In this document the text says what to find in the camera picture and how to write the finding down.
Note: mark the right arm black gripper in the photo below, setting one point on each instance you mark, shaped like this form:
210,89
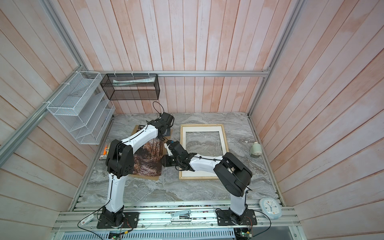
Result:
166,158

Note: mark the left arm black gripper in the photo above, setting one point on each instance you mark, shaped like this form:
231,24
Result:
168,127

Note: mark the white picture mat board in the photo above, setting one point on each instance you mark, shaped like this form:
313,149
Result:
206,139

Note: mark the brown cardboard backing board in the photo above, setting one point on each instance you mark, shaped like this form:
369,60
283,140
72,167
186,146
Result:
144,177

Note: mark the autumn forest photo print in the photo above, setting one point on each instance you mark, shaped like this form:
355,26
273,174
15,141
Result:
148,162

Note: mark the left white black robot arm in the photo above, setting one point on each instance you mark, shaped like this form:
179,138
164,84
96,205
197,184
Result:
120,163

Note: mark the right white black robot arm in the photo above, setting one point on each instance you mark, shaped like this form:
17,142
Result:
232,173

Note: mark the paper inside black basket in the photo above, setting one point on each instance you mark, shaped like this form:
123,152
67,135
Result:
134,82

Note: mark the pack of coloured highlighters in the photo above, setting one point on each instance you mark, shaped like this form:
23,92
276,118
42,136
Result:
104,153

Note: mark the white round clock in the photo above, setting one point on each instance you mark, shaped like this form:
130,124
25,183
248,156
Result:
271,208

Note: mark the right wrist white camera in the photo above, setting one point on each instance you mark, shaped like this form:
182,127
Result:
167,146

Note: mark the black wire mesh basket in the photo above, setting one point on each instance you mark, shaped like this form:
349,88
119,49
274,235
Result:
130,93

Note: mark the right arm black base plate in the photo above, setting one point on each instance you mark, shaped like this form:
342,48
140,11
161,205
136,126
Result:
229,218

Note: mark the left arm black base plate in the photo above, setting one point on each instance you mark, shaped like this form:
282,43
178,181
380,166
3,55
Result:
121,219

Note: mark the white wire mesh shelf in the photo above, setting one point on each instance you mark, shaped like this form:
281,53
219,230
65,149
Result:
82,111

